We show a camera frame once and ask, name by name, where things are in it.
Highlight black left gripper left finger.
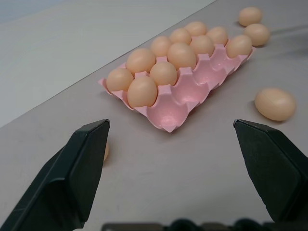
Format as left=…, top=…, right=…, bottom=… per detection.
left=0, top=118, right=111, bottom=231

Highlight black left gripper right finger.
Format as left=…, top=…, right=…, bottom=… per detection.
left=233, top=119, right=308, bottom=223

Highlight pink plastic egg tray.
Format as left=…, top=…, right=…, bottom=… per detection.
left=98, top=36, right=255, bottom=133

